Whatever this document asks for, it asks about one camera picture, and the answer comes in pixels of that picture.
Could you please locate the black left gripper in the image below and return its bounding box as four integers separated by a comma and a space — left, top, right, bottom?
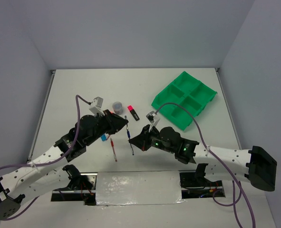
84, 109, 128, 146

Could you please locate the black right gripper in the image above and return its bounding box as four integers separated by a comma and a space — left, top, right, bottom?
129, 124, 175, 153

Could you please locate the blue gel pen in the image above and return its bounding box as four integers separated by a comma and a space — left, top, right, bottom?
124, 115, 135, 156

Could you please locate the red gel pen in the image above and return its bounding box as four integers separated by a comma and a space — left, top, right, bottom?
110, 138, 117, 162

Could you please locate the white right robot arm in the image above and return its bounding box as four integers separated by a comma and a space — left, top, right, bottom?
129, 125, 277, 191

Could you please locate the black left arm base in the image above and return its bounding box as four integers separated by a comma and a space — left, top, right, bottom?
51, 165, 97, 206

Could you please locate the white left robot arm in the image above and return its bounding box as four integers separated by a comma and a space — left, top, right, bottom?
0, 110, 128, 221

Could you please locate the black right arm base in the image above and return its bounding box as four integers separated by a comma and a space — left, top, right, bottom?
179, 163, 225, 200

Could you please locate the clear jar of paper clips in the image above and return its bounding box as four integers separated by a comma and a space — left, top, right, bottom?
112, 102, 123, 115

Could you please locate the blue-capped black highlighter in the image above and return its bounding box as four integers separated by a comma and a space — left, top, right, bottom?
100, 134, 107, 142

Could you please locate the pink-capped black highlighter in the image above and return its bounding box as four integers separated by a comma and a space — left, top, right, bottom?
127, 105, 140, 121

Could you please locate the silver tape sheet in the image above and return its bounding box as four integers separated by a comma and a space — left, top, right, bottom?
96, 171, 184, 206

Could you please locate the green compartment tray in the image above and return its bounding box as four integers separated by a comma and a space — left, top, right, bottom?
151, 71, 217, 131

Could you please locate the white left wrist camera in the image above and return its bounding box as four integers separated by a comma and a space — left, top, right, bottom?
89, 97, 104, 116

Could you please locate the aluminium table edge rail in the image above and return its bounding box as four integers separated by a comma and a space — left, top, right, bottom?
27, 69, 56, 163

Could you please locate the right aluminium table rail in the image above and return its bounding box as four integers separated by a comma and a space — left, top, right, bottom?
215, 67, 248, 167

